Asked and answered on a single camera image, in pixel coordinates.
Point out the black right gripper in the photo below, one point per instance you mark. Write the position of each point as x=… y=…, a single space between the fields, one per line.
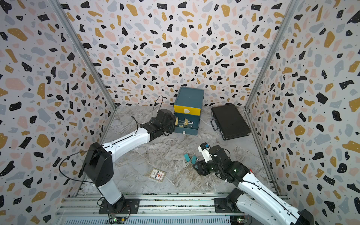
x=201 y=166

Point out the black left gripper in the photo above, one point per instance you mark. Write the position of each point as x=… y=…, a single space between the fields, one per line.
x=172 y=119

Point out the yellow top drawer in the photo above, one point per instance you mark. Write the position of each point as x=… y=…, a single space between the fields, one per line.
x=196 y=111

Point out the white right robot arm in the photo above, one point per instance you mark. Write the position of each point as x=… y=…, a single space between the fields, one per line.
x=250 y=196

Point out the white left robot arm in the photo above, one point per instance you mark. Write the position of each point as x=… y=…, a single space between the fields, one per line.
x=99 y=160

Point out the teal drawer cabinet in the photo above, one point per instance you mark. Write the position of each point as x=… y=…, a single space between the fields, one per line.
x=189 y=97

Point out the teal binder clip middle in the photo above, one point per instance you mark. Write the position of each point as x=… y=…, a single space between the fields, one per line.
x=193 y=159

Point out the teal binder clip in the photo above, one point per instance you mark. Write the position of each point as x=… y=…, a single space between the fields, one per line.
x=187 y=158
x=193 y=159

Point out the teal binder clip left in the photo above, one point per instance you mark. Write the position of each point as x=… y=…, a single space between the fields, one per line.
x=187 y=158

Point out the small packaged card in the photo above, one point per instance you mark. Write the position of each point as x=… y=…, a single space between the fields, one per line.
x=157 y=175

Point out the black ribbed briefcase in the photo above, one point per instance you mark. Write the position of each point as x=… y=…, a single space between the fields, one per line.
x=229 y=122

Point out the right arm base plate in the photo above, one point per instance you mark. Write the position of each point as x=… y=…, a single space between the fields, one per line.
x=226 y=205

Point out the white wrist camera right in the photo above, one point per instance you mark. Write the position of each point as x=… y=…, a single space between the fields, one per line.
x=204 y=150

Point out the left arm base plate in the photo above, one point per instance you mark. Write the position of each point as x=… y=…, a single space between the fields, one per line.
x=122 y=206

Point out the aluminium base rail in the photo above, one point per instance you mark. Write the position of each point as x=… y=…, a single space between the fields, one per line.
x=152 y=209

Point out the aluminium corner post left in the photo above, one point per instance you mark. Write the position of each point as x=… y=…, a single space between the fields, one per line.
x=56 y=6

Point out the aluminium corner post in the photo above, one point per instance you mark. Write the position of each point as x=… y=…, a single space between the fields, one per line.
x=286 y=20
x=56 y=6

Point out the aluminium corner post right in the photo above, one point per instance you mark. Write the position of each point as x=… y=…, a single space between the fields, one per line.
x=286 y=20

